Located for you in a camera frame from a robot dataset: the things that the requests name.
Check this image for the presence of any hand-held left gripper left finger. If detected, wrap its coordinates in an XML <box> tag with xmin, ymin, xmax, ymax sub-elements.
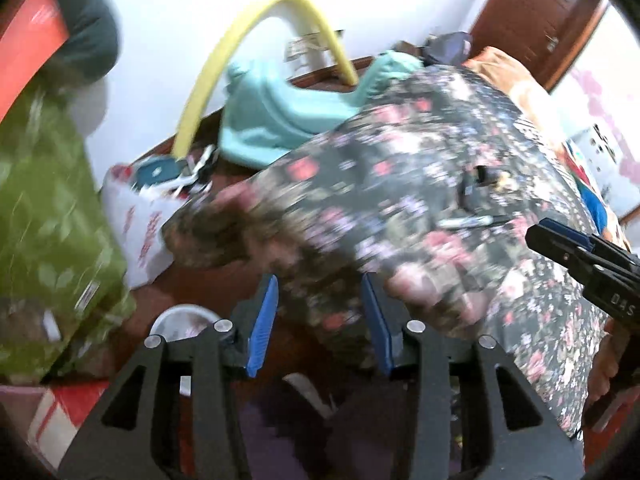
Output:
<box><xmin>60</xmin><ymin>275</ymin><xmax>280</xmax><ymax>480</ymax></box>

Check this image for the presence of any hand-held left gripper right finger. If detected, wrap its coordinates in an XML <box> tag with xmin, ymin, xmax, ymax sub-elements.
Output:
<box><xmin>361</xmin><ymin>272</ymin><xmax>586</xmax><ymax>480</ymax></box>

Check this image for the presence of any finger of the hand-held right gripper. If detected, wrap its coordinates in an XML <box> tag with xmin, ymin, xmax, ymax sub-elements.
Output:
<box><xmin>526</xmin><ymin>224</ymin><xmax>608</xmax><ymax>288</ymax></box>
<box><xmin>542</xmin><ymin>217</ymin><xmax>640</xmax><ymax>273</ymax></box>

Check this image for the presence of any black marker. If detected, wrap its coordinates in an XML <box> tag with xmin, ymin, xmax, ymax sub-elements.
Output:
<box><xmin>438</xmin><ymin>214</ymin><xmax>512</xmax><ymax>230</ymax></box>

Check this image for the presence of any person's right hand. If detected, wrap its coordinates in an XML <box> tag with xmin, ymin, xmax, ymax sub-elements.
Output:
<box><xmin>586</xmin><ymin>319</ymin><xmax>634</xmax><ymax>411</ymax></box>

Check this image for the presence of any white plastic appliance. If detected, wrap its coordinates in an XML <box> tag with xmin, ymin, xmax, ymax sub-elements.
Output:
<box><xmin>566</xmin><ymin>121</ymin><xmax>627</xmax><ymax>197</ymax></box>

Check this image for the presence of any person's right leg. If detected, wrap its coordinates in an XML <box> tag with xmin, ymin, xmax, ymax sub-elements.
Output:
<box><xmin>324</xmin><ymin>399</ymin><xmax>462</xmax><ymax>480</ymax></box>

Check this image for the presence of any person's leg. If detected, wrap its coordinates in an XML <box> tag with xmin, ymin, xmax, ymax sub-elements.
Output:
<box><xmin>239</xmin><ymin>404</ymin><xmax>332</xmax><ymax>480</ymax></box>
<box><xmin>324</xmin><ymin>399</ymin><xmax>462</xmax><ymax>480</ymax></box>

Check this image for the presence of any person's left leg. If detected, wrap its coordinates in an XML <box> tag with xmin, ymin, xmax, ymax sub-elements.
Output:
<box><xmin>239</xmin><ymin>404</ymin><xmax>332</xmax><ymax>480</ymax></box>

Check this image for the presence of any dark floral blanket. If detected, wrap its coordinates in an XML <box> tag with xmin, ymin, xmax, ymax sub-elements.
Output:
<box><xmin>160</xmin><ymin>64</ymin><xmax>617</xmax><ymax>442</ymax></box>

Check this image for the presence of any group of pink heart stickers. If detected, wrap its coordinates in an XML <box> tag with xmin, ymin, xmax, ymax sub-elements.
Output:
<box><xmin>570</xmin><ymin>66</ymin><xmax>640</xmax><ymax>182</ymax></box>

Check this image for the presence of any white plastic bag red print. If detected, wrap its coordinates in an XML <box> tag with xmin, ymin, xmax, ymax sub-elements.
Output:
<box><xmin>102</xmin><ymin>152</ymin><xmax>222</xmax><ymax>287</ymax></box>

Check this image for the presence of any dark teal box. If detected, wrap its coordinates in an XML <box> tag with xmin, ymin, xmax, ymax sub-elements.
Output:
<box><xmin>135</xmin><ymin>156</ymin><xmax>182</xmax><ymax>187</ymax></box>

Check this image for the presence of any red cardboard box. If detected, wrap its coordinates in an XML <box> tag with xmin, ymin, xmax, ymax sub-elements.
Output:
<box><xmin>26</xmin><ymin>382</ymin><xmax>117</xmax><ymax>457</ymax></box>

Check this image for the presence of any teal cloth bundle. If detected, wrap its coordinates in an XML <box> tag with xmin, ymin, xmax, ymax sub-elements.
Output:
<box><xmin>219</xmin><ymin>52</ymin><xmax>424</xmax><ymax>169</ymax></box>

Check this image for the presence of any dark pillow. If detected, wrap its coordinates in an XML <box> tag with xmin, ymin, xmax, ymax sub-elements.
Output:
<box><xmin>421</xmin><ymin>31</ymin><xmax>474</xmax><ymax>67</ymax></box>

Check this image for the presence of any brown wooden door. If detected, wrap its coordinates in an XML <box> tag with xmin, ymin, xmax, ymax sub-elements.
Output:
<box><xmin>466</xmin><ymin>0</ymin><xmax>609</xmax><ymax>94</ymax></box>

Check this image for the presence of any green leaf-print cloth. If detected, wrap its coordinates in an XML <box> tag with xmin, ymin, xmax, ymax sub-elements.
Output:
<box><xmin>0</xmin><ymin>85</ymin><xmax>139</xmax><ymax>387</ymax></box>

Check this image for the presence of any yellow foam tube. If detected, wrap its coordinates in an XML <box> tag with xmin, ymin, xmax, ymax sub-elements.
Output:
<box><xmin>172</xmin><ymin>0</ymin><xmax>360</xmax><ymax>162</ymax></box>

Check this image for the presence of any grey pillow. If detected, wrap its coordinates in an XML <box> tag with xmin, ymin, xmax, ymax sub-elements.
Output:
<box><xmin>49</xmin><ymin>0</ymin><xmax>124</xmax><ymax>82</ymax></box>

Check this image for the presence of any white wall socket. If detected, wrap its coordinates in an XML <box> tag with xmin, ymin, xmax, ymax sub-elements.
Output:
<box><xmin>284</xmin><ymin>30</ymin><xmax>347</xmax><ymax>64</ymax></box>

